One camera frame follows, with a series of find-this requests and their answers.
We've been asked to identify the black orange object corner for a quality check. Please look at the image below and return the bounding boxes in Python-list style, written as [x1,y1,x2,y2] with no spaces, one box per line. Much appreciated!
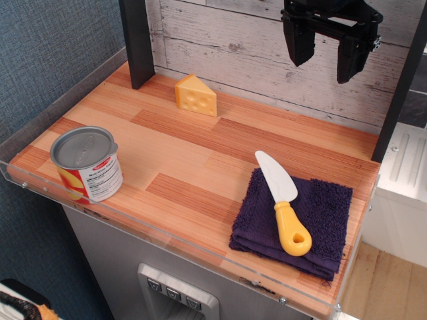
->
[1,279,60,319]

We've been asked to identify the yellow toy cheese wedge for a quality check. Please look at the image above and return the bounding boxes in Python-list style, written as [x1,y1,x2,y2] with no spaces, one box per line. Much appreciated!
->
[175,74,218,117]

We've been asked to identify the folded purple towel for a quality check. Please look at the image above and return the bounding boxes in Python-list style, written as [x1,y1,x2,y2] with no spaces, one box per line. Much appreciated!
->
[228,167,354,283]

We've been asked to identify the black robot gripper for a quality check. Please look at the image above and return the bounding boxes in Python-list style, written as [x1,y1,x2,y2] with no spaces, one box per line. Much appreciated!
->
[282,1,383,84]

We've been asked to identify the black right shelf post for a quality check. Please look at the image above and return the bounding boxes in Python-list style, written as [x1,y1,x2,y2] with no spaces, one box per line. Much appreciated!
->
[371,5,426,163]

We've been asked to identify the black left shelf post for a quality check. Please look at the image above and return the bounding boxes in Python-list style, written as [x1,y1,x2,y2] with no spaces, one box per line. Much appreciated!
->
[119,0,155,89]

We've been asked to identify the white knife yellow handle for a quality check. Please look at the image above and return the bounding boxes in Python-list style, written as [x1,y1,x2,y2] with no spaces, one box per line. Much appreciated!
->
[255,150,312,257]

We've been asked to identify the toy tin can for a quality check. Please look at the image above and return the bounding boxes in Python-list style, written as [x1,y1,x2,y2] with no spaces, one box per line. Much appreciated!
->
[50,126,123,204]

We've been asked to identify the silver ice dispenser panel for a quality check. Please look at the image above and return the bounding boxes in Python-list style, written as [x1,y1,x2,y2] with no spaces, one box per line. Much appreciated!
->
[137,263,220,319]

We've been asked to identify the silver toy fridge cabinet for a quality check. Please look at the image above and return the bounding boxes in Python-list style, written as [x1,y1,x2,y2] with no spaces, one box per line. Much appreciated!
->
[64,207,308,319]

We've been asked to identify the white toy sink unit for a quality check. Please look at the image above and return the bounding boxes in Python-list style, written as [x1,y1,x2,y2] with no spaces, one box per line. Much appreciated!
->
[362,123,426,267]

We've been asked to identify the black shelf post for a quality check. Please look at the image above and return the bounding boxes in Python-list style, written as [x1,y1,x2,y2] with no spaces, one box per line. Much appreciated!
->
[371,5,426,163]
[119,0,155,89]

